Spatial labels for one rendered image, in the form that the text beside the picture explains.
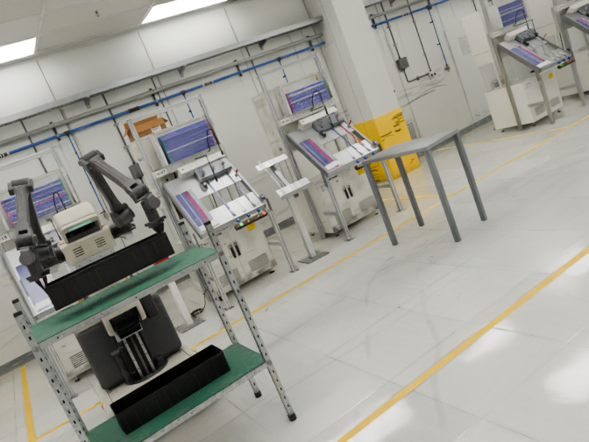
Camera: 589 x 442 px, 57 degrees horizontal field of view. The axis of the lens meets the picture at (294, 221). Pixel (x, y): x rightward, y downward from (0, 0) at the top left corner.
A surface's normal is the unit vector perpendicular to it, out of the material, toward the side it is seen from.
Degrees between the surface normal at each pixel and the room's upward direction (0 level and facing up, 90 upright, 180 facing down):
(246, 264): 90
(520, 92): 90
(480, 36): 90
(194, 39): 90
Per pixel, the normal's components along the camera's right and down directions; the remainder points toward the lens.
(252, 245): 0.47, -0.01
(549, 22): -0.80, 0.41
